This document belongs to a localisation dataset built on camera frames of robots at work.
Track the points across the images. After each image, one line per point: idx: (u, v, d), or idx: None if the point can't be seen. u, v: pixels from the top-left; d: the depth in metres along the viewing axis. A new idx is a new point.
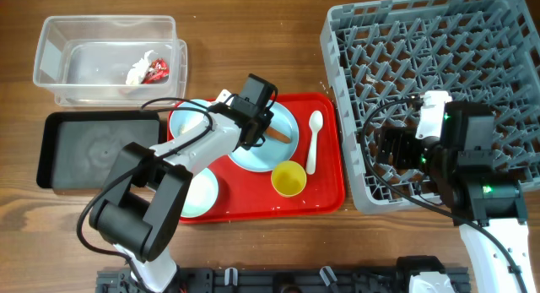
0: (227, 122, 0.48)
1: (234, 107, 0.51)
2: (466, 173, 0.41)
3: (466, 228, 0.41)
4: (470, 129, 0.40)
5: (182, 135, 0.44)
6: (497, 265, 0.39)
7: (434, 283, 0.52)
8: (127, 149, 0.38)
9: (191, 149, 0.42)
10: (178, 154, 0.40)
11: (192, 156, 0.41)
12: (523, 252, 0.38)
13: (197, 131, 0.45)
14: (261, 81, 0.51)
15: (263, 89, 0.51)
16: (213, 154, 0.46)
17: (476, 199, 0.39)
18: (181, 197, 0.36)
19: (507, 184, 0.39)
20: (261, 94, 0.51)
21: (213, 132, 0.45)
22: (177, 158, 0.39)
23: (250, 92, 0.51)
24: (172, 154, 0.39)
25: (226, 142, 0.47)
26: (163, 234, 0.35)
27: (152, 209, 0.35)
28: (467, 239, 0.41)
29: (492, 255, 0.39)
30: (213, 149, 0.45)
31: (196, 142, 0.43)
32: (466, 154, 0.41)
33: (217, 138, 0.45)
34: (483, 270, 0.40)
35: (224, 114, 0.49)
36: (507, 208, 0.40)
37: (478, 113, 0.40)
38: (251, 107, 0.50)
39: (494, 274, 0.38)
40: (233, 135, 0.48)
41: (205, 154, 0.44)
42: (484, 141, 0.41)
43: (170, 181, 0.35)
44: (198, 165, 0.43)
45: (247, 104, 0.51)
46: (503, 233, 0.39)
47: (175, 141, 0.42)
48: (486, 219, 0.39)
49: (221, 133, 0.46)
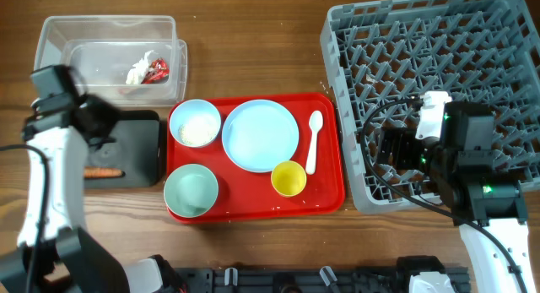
0: (54, 140, 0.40)
1: (40, 111, 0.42)
2: (466, 172, 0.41)
3: (465, 228, 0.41)
4: (470, 129, 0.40)
5: (32, 194, 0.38)
6: (497, 266, 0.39)
7: (434, 283, 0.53)
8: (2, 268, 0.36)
9: (54, 198, 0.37)
10: (48, 223, 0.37)
11: (61, 206, 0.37)
12: (523, 252, 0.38)
13: (40, 175, 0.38)
14: (45, 67, 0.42)
15: (56, 76, 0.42)
16: (77, 169, 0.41)
17: (475, 200, 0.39)
18: (89, 246, 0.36)
19: (507, 184, 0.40)
20: (58, 79, 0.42)
21: (52, 160, 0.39)
22: (51, 227, 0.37)
23: (46, 86, 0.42)
24: (43, 230, 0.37)
25: (77, 145, 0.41)
26: (108, 280, 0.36)
27: (79, 281, 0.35)
28: (467, 238, 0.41)
29: (492, 255, 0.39)
30: (73, 165, 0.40)
31: (49, 188, 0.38)
32: (466, 155, 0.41)
33: (62, 167, 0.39)
34: (483, 270, 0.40)
35: (41, 125, 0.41)
36: (507, 208, 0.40)
37: (477, 113, 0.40)
38: (62, 99, 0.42)
39: (495, 275, 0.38)
40: (72, 135, 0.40)
41: (69, 185, 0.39)
42: (484, 142, 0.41)
43: (65, 246, 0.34)
44: (76, 196, 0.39)
45: (56, 100, 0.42)
46: (502, 233, 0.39)
47: (33, 211, 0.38)
48: (486, 219, 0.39)
49: (61, 153, 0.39)
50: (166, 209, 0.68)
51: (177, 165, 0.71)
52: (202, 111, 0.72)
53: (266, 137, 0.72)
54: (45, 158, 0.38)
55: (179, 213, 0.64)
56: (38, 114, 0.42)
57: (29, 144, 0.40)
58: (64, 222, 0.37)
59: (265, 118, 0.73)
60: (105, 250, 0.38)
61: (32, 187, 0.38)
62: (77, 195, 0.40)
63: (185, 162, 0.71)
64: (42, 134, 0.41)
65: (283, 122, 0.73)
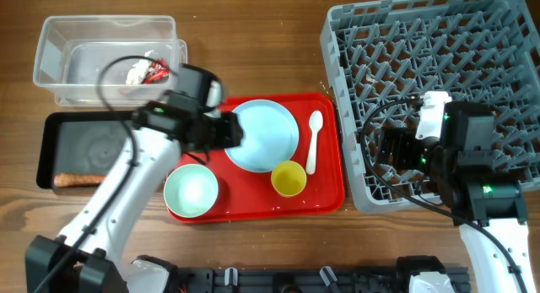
0: (157, 142, 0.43)
1: (167, 103, 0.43)
2: (465, 171, 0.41)
3: (465, 227, 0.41)
4: (470, 129, 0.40)
5: (101, 188, 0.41)
6: (497, 266, 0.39)
7: (434, 283, 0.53)
8: (34, 249, 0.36)
9: (111, 214, 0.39)
10: (93, 234, 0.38)
11: (113, 224, 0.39)
12: (523, 252, 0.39)
13: (118, 176, 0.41)
14: (195, 70, 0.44)
15: (199, 79, 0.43)
16: (145, 191, 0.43)
17: (476, 200, 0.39)
18: (110, 282, 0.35)
19: (507, 184, 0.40)
20: (198, 84, 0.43)
21: (137, 166, 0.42)
22: (92, 241, 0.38)
23: (186, 84, 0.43)
24: (87, 237, 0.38)
25: (161, 165, 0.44)
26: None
27: None
28: (467, 239, 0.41)
29: (492, 255, 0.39)
30: (145, 186, 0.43)
31: (117, 198, 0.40)
32: (466, 155, 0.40)
33: (139, 181, 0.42)
34: (483, 270, 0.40)
35: (153, 117, 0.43)
36: (507, 208, 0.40)
37: (477, 113, 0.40)
38: (189, 102, 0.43)
39: (494, 275, 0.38)
40: (170, 149, 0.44)
41: (132, 206, 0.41)
42: (484, 141, 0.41)
43: (89, 275, 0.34)
44: (131, 218, 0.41)
45: (184, 99, 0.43)
46: (502, 233, 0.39)
47: (92, 209, 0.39)
48: (486, 219, 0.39)
49: (149, 164, 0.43)
50: (166, 209, 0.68)
51: None
52: None
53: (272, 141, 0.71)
54: (133, 163, 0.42)
55: (179, 213, 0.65)
56: (164, 103, 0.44)
57: (133, 136, 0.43)
58: (103, 245, 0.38)
59: (267, 117, 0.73)
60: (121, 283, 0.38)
61: (107, 181, 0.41)
62: (133, 217, 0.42)
63: (185, 162, 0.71)
64: (151, 131, 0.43)
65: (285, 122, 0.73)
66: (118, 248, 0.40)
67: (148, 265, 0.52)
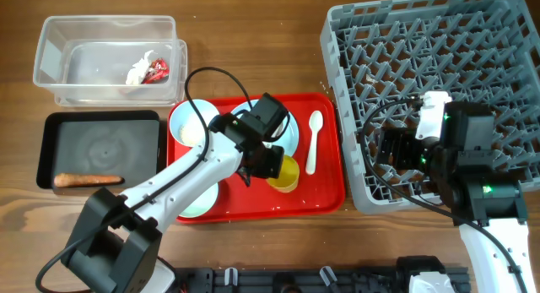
0: (227, 149, 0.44)
1: (241, 122, 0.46)
2: (465, 172, 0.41)
3: (465, 227, 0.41)
4: (470, 129, 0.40)
5: (168, 168, 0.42)
6: (497, 265, 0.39)
7: (434, 283, 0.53)
8: (94, 199, 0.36)
9: (172, 192, 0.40)
10: (152, 203, 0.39)
11: (170, 203, 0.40)
12: (523, 252, 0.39)
13: (186, 163, 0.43)
14: (277, 102, 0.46)
15: (276, 110, 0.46)
16: (202, 187, 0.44)
17: (475, 200, 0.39)
18: (149, 253, 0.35)
19: (507, 184, 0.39)
20: (274, 114, 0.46)
21: (204, 161, 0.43)
22: (149, 209, 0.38)
23: (262, 111, 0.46)
24: (145, 204, 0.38)
25: (223, 170, 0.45)
26: (132, 287, 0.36)
27: (120, 261, 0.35)
28: (467, 238, 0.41)
29: (492, 255, 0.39)
30: (204, 182, 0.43)
31: (180, 181, 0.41)
32: (467, 155, 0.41)
33: (202, 175, 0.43)
34: (483, 268, 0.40)
35: (228, 129, 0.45)
36: (507, 208, 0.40)
37: (477, 113, 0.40)
38: (261, 126, 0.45)
39: (495, 275, 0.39)
40: (234, 160, 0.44)
41: (190, 194, 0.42)
42: (484, 142, 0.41)
43: (138, 237, 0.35)
44: (182, 204, 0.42)
45: (257, 123, 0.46)
46: (503, 233, 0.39)
47: (156, 182, 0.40)
48: (486, 219, 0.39)
49: (214, 165, 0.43)
50: None
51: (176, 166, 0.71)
52: (203, 110, 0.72)
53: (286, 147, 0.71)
54: (202, 157, 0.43)
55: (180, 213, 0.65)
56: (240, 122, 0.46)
57: (209, 136, 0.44)
58: (157, 216, 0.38)
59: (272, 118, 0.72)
60: (153, 257, 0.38)
61: (174, 164, 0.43)
62: (183, 205, 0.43)
63: None
64: (222, 138, 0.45)
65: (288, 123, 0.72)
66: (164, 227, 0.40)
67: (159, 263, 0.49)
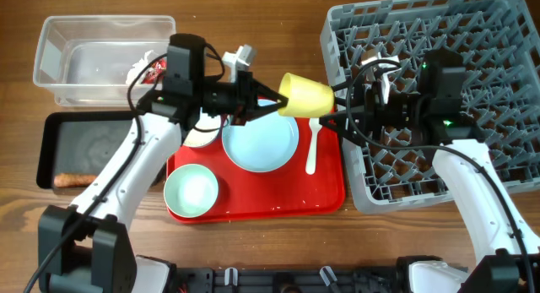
0: (162, 123, 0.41)
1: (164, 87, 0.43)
2: (434, 116, 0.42)
3: (437, 157, 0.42)
4: (442, 80, 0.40)
5: (109, 163, 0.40)
6: (466, 172, 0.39)
7: (432, 264, 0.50)
8: (46, 218, 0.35)
9: (121, 183, 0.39)
10: (104, 202, 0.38)
11: (122, 193, 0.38)
12: (485, 160, 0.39)
13: (125, 154, 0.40)
14: (185, 47, 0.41)
15: (191, 58, 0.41)
16: (153, 165, 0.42)
17: (440, 132, 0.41)
18: (121, 248, 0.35)
19: (465, 126, 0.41)
20: (190, 63, 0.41)
21: (143, 145, 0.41)
22: (104, 208, 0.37)
23: (177, 66, 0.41)
24: (99, 206, 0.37)
25: (170, 140, 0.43)
26: (120, 286, 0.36)
27: (94, 266, 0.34)
28: (436, 160, 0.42)
29: (459, 163, 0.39)
30: (151, 163, 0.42)
31: (125, 170, 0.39)
32: (438, 104, 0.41)
33: (148, 156, 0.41)
34: (456, 180, 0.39)
35: (154, 107, 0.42)
36: (467, 136, 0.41)
37: (451, 64, 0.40)
38: (185, 84, 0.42)
39: (467, 186, 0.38)
40: (174, 132, 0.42)
41: (140, 177, 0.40)
42: (456, 89, 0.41)
43: (103, 236, 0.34)
44: (139, 187, 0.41)
45: (180, 81, 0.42)
46: (465, 145, 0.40)
47: (99, 181, 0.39)
48: (450, 141, 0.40)
49: (154, 143, 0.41)
50: (166, 209, 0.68)
51: (177, 166, 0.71)
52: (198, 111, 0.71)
53: (262, 128, 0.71)
54: (138, 142, 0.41)
55: (179, 213, 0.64)
56: (164, 89, 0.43)
57: (138, 117, 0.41)
58: (114, 212, 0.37)
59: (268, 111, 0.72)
60: (131, 254, 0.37)
61: (113, 157, 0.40)
62: (141, 187, 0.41)
63: (184, 162, 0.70)
64: (153, 116, 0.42)
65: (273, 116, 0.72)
66: (129, 218, 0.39)
67: (150, 259, 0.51)
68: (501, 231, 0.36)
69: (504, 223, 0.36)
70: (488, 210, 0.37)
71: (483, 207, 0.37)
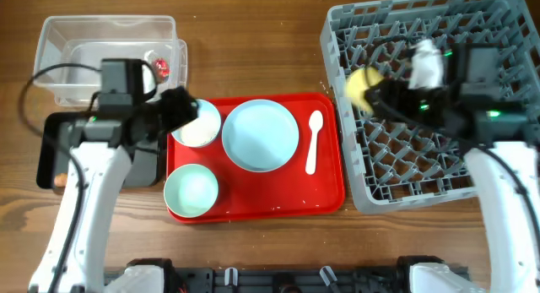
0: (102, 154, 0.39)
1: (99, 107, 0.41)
2: (474, 105, 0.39)
3: (471, 154, 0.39)
4: (470, 60, 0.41)
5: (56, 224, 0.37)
6: (504, 192, 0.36)
7: (432, 267, 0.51)
8: None
9: (77, 245, 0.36)
10: (65, 271, 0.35)
11: (81, 255, 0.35)
12: (530, 174, 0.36)
13: (70, 206, 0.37)
14: (119, 61, 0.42)
15: (126, 72, 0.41)
16: (108, 203, 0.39)
17: (482, 123, 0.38)
18: None
19: (515, 114, 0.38)
20: (126, 78, 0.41)
21: (88, 188, 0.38)
22: (67, 279, 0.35)
23: (114, 82, 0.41)
24: (60, 278, 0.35)
25: (117, 169, 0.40)
26: None
27: None
28: (472, 164, 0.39)
29: (499, 176, 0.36)
30: (105, 202, 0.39)
31: (78, 225, 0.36)
32: (469, 87, 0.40)
33: (98, 198, 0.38)
34: (491, 198, 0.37)
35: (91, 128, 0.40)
36: (513, 133, 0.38)
37: (480, 46, 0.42)
38: (123, 98, 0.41)
39: (504, 206, 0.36)
40: (116, 160, 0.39)
41: (98, 222, 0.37)
42: (488, 72, 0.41)
43: None
44: (100, 231, 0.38)
45: (116, 96, 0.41)
46: (510, 154, 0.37)
47: (51, 249, 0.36)
48: (490, 141, 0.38)
49: (99, 181, 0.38)
50: (166, 209, 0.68)
51: (177, 165, 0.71)
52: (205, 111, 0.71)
53: (267, 130, 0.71)
54: (82, 186, 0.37)
55: (180, 214, 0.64)
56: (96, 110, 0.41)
57: (72, 156, 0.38)
58: (79, 279, 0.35)
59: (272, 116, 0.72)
60: None
61: (59, 216, 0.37)
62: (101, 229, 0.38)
63: (184, 162, 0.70)
64: (90, 144, 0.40)
65: (277, 119, 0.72)
66: (99, 267, 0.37)
67: (141, 268, 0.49)
68: (531, 274, 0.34)
69: (533, 265, 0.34)
70: (517, 247, 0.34)
71: (512, 242, 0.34)
